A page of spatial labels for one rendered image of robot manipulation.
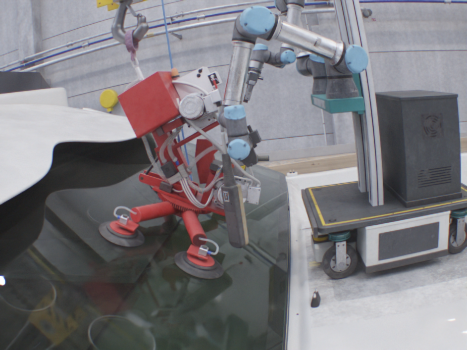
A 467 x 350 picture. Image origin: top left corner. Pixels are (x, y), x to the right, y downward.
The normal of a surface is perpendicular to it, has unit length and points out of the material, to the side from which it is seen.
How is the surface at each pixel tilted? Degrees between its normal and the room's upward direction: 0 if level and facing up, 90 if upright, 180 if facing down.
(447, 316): 7
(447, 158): 90
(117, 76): 90
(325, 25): 90
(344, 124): 90
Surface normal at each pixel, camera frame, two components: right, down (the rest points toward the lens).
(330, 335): -0.15, -0.94
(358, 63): 0.33, 0.21
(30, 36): -0.11, 0.22
